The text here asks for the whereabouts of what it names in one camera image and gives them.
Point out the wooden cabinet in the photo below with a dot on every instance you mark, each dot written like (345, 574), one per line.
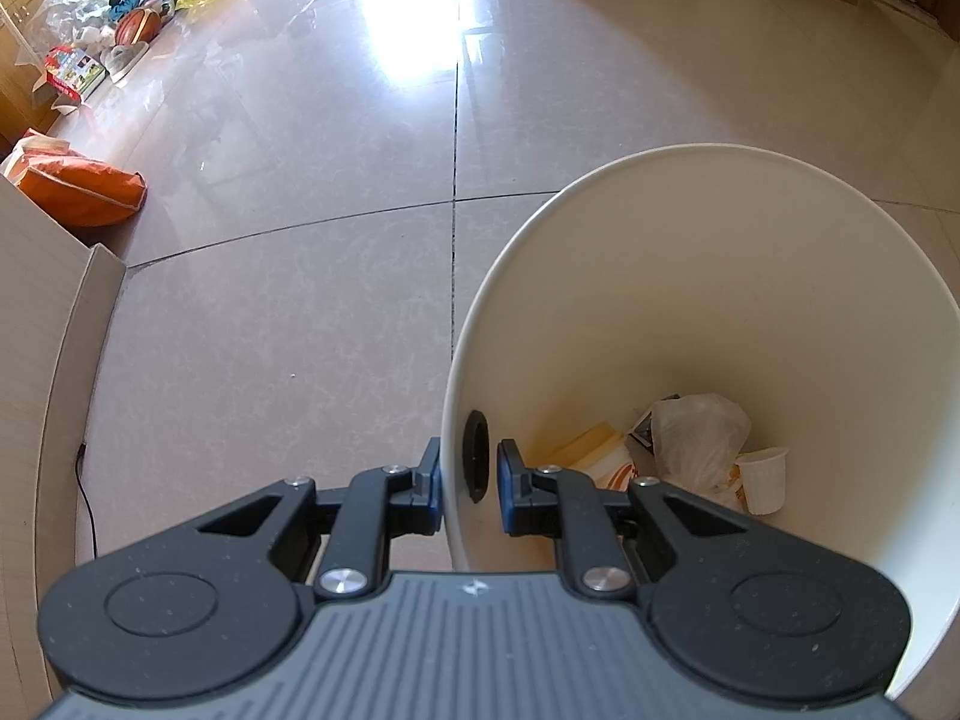
(19, 52)

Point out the pile of clear plastic bags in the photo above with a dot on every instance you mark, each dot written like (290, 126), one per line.
(71, 15)

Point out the colourful printed box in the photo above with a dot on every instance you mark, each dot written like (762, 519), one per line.
(71, 71)

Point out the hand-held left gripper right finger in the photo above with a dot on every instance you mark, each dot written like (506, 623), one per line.
(510, 487)

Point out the clear plastic bag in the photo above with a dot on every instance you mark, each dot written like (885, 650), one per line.
(697, 435)

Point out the small white plastic cup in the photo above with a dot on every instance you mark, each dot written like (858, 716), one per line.
(765, 480)

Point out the grey slipper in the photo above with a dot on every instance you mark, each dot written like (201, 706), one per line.
(124, 61)

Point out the basketball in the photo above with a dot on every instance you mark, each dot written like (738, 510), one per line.
(139, 25)

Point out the white trash bin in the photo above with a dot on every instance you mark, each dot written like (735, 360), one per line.
(712, 277)

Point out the white cardboard panel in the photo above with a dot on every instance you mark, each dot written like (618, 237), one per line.
(37, 390)

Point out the orange bag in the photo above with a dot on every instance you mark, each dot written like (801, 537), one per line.
(75, 187)

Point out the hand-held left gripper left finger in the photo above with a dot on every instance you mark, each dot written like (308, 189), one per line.
(433, 484)

